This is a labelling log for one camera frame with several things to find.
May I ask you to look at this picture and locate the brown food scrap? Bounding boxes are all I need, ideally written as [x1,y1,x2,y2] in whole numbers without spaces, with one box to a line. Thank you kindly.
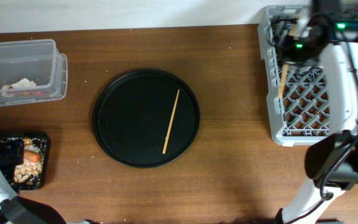
[22,138,34,146]

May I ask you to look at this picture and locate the grey dishwasher rack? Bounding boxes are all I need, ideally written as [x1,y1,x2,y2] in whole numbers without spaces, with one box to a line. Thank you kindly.
[257,4,358,147]

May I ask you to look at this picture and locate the white tissue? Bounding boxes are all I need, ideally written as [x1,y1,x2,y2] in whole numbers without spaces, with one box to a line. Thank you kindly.
[1,78,37,90]

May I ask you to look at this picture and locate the wooden chopstick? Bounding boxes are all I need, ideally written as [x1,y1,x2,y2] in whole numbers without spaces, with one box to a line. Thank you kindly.
[278,63,289,99]
[162,89,180,154]

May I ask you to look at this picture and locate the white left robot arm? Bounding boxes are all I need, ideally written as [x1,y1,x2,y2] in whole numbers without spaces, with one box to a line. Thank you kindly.
[0,136,67,223]

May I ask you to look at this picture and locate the red snack wrapper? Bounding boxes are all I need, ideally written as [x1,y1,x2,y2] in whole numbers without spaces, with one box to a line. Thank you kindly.
[6,89,45,96]

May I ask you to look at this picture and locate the black rectangular food-waste tray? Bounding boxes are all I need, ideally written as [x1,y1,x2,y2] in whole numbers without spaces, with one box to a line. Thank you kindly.
[0,131,50,192]

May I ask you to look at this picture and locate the orange carrot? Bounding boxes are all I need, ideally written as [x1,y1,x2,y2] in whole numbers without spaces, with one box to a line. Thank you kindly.
[24,151,42,163]

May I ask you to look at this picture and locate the round black tray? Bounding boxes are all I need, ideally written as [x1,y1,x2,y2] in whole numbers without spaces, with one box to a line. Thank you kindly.
[92,69,200,168]

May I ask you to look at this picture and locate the clear plastic bin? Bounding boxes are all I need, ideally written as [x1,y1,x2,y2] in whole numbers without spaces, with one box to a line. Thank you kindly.
[0,39,68,106]

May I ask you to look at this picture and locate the rice and nutshell scraps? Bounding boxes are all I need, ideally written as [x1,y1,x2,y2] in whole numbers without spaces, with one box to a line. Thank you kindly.
[11,137,50,190]

